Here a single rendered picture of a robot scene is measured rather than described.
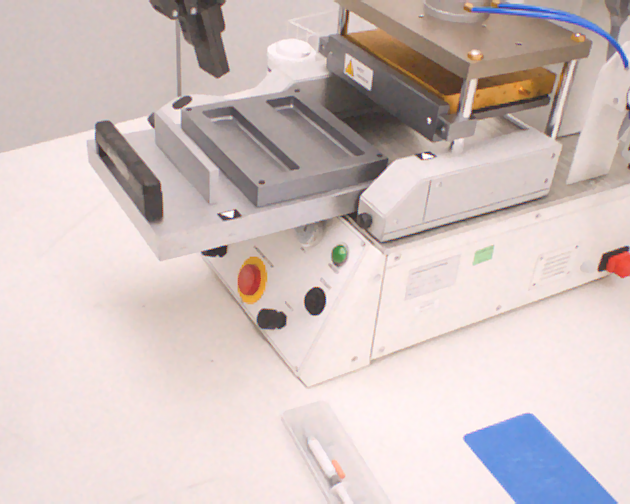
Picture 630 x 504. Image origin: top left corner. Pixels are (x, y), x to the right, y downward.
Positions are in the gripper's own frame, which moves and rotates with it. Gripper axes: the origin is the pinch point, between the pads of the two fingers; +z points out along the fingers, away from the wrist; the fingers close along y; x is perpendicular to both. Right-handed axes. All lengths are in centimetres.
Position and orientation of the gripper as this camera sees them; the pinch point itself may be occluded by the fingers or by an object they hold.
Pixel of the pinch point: (206, 38)
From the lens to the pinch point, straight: 77.0
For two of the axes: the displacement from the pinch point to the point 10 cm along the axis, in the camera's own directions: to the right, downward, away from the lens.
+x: 6.7, 5.0, -5.5
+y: -7.3, 5.7, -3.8
